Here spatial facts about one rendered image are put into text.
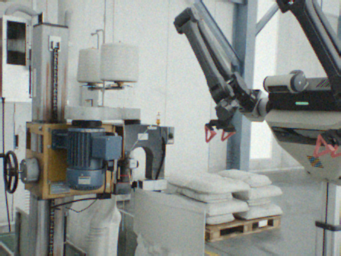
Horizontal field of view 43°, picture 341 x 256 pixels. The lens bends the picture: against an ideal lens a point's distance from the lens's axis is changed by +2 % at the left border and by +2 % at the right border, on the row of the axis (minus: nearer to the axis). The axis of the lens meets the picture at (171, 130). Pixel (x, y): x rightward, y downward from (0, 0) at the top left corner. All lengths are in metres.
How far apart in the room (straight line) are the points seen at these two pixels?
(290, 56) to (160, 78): 3.27
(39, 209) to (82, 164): 0.34
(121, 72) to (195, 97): 5.70
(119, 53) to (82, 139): 0.38
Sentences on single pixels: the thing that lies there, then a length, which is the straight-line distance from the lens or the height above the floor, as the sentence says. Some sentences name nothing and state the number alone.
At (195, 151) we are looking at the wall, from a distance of 7.50.
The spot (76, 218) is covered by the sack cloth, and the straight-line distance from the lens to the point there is 2.49.
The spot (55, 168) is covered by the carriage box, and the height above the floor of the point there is 1.15.
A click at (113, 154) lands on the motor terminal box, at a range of 1.69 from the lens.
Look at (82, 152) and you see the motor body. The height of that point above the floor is 1.24.
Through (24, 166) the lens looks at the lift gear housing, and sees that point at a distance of 1.92.
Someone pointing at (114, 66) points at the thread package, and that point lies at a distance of 1.78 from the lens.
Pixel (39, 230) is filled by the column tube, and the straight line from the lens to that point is 1.98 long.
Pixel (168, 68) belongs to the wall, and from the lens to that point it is 7.10.
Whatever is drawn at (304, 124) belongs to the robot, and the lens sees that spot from 1.78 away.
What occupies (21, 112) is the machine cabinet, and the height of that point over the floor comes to 1.32.
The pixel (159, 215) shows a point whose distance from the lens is 1.79.
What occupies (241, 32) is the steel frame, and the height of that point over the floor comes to 2.83.
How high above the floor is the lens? 1.42
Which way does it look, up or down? 3 degrees down
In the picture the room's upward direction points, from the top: 2 degrees clockwise
